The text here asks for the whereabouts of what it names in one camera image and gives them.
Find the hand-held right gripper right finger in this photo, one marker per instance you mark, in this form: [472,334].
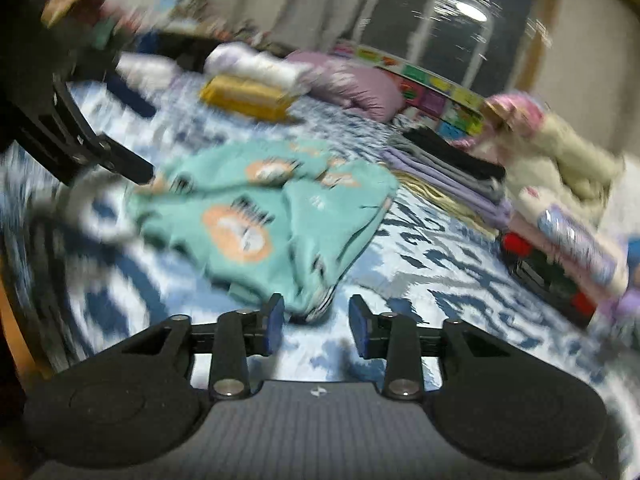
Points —
[360,330]

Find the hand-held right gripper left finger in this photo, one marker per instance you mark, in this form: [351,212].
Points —
[275,325]

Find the pale yellow folded cloth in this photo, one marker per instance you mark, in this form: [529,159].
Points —
[425,192]

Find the purple floral pillow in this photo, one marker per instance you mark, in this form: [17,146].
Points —
[360,90]

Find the red and black item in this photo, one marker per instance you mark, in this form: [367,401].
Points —
[545,275]

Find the white shirt with grey trim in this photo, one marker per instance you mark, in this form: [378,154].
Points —
[147,70]

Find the colourful alphabet foam mat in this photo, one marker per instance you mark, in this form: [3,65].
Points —
[435,95]

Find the grey folded garment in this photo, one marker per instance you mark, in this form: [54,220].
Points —
[415,155]

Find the blue jeans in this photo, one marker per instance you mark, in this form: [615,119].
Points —
[132,97]

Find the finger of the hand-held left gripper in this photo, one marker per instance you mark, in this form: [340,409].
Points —
[75,145]

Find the white window frame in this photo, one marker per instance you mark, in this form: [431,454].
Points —
[425,20]

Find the black folded garment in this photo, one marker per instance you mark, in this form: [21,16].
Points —
[450,152]

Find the white floral padded jacket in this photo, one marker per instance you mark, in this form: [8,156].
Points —
[255,65]

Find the pink folded garment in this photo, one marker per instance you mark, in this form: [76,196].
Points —
[575,245]

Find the teal lion print garment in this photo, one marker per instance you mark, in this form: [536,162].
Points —
[300,210]

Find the yellow folded garment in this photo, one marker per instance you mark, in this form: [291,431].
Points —
[245,97]

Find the folded dark and purple stack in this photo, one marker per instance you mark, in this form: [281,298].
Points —
[440,185]

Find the blue patterned bed sheet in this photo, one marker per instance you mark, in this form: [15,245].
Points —
[440,270]

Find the grey curtain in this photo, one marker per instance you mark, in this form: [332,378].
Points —
[325,5]

